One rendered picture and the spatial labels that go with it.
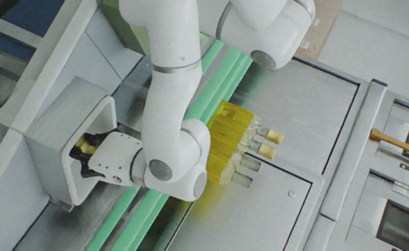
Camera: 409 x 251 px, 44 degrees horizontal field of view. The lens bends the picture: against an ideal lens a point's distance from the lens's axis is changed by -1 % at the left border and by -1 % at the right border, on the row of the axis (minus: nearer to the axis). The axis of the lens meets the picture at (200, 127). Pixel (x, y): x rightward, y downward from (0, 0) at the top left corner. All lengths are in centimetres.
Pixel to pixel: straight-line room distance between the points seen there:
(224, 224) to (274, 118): 44
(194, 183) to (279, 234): 53
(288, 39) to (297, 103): 71
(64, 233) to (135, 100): 36
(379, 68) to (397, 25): 86
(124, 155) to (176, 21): 34
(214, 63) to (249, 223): 44
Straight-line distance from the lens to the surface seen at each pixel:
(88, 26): 106
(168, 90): 85
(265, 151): 138
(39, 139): 100
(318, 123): 170
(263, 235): 142
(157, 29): 82
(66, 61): 104
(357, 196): 158
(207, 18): 107
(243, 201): 146
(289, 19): 106
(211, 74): 136
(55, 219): 122
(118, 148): 105
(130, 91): 128
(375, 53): 651
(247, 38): 104
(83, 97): 105
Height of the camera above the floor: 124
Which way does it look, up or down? 12 degrees down
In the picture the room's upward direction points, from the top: 115 degrees clockwise
